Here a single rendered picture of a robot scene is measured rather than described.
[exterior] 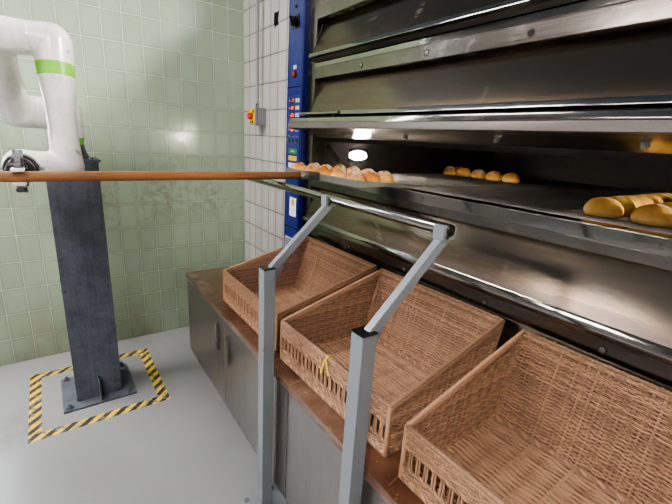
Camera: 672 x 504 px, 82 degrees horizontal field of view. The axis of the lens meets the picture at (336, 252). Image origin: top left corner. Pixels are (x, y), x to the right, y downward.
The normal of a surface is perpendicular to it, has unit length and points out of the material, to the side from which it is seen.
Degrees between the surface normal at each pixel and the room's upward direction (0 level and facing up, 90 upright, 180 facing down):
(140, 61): 90
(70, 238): 90
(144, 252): 90
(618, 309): 70
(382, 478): 0
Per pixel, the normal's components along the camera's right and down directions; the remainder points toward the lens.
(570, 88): -0.75, -0.22
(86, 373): 0.59, 0.26
